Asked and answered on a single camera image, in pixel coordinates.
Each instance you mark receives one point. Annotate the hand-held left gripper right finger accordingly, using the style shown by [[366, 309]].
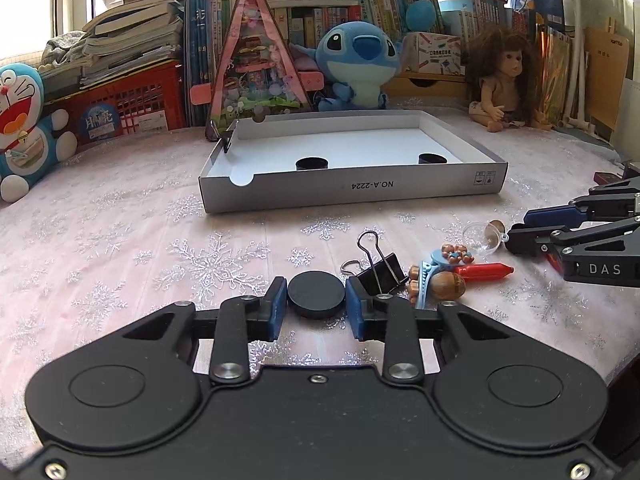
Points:
[[356, 312]]

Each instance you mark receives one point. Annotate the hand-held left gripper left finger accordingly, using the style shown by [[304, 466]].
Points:
[[279, 306]]

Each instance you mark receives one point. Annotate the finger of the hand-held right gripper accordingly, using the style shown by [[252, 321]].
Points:
[[546, 216], [525, 240]]

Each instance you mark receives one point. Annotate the black round disc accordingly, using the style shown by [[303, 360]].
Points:
[[316, 293], [311, 163], [432, 158]]

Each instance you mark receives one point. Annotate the black binder clip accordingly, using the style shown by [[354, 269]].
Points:
[[382, 274], [226, 141]]

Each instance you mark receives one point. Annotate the red toy chili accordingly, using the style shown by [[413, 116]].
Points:
[[482, 272]]

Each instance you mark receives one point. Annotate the blue hair clip with bears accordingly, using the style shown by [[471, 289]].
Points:
[[430, 265]]

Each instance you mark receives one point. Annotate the brown acorn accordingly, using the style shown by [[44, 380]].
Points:
[[448, 286]]

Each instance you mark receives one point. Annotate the white cardboard box lid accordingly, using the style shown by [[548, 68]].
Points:
[[350, 187]]

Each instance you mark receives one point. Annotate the small red-brown box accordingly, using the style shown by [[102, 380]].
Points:
[[606, 178]]

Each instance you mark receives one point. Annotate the brown-haired doll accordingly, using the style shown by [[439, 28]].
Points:
[[500, 80]]

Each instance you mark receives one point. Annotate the gold foil wrapping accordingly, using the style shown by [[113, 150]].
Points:
[[552, 70]]

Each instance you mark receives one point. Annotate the brown cardboard box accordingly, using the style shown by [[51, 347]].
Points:
[[605, 75]]

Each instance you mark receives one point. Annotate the white plastic pipes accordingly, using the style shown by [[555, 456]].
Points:
[[576, 60]]

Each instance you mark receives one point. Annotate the pink snowflake tablecloth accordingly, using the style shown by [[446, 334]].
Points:
[[125, 240]]

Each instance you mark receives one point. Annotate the wooden drawer box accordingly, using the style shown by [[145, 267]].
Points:
[[430, 86]]

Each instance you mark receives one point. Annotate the coloured pencil box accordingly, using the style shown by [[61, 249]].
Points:
[[432, 52]]

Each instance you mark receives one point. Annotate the blue ball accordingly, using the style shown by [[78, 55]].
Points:
[[422, 14]]

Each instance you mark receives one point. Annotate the blue alien plush toy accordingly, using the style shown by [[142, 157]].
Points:
[[357, 60]]

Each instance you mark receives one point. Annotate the triangular pink toy display case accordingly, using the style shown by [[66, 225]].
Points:
[[255, 60]]

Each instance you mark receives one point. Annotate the red plastic crate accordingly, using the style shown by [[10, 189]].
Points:
[[130, 102]]

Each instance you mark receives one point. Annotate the row of shelved books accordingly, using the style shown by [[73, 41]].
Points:
[[380, 5]]

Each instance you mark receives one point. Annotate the blue upright booklets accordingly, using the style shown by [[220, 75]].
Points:
[[200, 35]]

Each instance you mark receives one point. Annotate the stack of paper books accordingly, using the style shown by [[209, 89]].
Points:
[[135, 30]]

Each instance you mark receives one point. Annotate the blue robot cat plush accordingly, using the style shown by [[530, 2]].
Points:
[[25, 125]]

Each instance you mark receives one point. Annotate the grey cloth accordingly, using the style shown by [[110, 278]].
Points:
[[65, 45]]

